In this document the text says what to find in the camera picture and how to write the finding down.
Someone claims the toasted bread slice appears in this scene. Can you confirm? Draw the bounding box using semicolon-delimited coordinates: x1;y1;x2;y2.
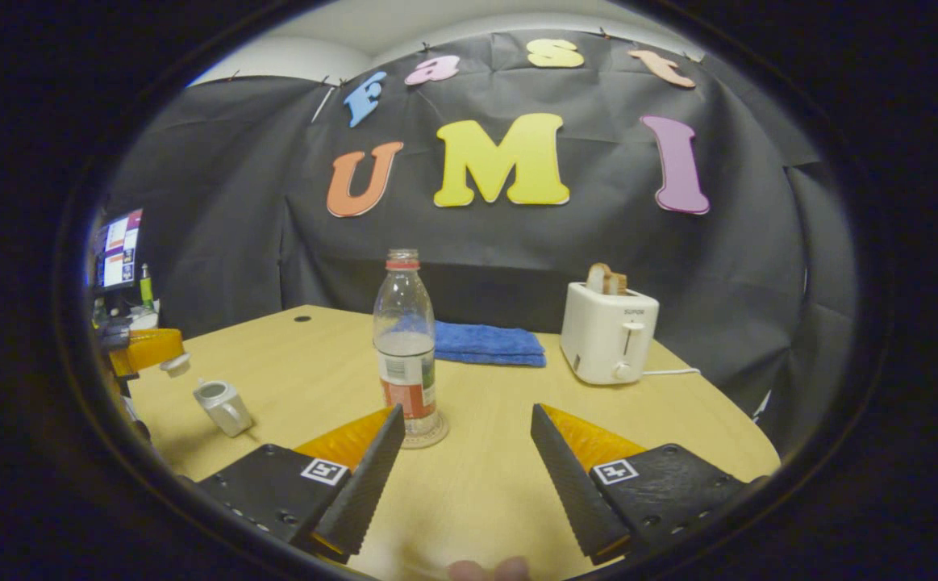
586;263;630;296

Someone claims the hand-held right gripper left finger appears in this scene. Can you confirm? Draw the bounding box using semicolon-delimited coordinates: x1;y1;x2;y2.
194;403;406;564

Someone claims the blue folded towel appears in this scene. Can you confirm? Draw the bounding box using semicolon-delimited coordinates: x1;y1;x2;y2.
434;320;548;369

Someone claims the black backdrop cloth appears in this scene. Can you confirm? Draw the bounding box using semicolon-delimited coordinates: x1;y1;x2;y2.
106;31;857;453

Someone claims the white teacup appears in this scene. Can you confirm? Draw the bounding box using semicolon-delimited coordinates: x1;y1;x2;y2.
193;379;255;438

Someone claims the computer monitor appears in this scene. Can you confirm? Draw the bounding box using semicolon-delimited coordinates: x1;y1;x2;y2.
96;209;145;292

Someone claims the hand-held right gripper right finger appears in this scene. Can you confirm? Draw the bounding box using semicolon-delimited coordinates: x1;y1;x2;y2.
530;403;748;566

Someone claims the clear plastic water bottle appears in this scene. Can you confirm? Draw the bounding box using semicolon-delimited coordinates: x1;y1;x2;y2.
373;249;438;441

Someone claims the white toaster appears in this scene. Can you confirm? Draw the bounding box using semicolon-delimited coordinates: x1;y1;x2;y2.
560;282;661;386

